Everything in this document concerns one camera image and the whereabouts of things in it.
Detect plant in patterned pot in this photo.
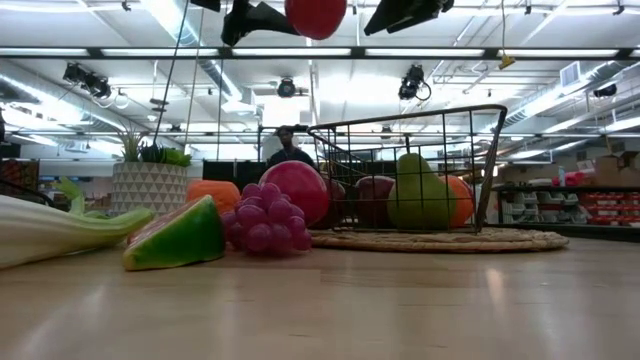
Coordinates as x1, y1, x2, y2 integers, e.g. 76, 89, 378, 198
110, 128, 194, 217

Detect black partition panel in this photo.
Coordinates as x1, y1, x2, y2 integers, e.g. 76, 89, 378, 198
201, 159, 269, 192

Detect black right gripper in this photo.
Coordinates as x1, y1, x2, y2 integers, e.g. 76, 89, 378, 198
363, 0, 455, 37

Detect white air vent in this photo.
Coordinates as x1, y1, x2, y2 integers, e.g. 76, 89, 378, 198
558, 60, 582, 90

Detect cardboard boxes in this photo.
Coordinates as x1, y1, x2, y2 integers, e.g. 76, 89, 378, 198
593, 151, 640, 188

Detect long black light rail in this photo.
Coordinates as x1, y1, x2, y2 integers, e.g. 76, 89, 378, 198
0, 45, 640, 62

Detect pink item on shelf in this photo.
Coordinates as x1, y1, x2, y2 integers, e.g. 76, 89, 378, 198
551, 171, 586, 188

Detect green pear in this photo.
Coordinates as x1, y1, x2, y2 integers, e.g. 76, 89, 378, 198
386, 152, 458, 231

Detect red-orange apple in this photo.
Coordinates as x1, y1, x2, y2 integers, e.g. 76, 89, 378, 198
284, 0, 348, 42

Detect wire basket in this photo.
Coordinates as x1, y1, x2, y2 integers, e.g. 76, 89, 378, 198
306, 103, 508, 235

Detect black ceiling spotlight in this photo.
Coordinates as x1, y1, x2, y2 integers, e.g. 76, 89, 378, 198
397, 63, 433, 102
277, 77, 298, 99

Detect long black cable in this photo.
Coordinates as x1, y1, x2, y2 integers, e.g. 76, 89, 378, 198
152, 0, 192, 144

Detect person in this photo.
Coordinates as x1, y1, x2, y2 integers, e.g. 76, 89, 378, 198
266, 125, 317, 170

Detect round woven placemat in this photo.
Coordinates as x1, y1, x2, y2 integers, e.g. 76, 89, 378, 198
304, 226, 570, 255

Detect pale green leek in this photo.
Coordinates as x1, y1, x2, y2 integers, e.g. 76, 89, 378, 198
0, 176, 155, 271

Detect black spotlight cluster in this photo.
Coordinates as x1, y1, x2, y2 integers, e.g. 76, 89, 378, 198
62, 62, 113, 100

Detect watermelon slice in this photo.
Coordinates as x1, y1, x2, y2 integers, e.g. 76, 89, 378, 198
122, 194, 227, 272

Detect purple grape bunch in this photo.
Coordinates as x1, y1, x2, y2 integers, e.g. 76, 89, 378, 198
220, 181, 314, 258

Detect small orange mandarin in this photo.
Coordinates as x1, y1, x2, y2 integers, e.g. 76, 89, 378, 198
439, 174, 476, 229

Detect brown patterned box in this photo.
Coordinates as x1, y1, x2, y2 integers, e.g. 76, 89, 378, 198
0, 158, 41, 192

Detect large orange fruit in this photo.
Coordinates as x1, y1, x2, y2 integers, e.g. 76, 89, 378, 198
185, 179, 242, 216

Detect hanging cable with yellow connector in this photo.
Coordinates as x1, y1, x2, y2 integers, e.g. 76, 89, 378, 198
497, 0, 517, 71

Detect shelf with red white bins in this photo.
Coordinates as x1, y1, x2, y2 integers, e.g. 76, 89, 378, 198
494, 184, 640, 227

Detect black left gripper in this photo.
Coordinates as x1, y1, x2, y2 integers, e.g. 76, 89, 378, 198
189, 0, 301, 47

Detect thin hanging rope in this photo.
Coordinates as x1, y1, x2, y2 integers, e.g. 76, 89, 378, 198
184, 0, 206, 146

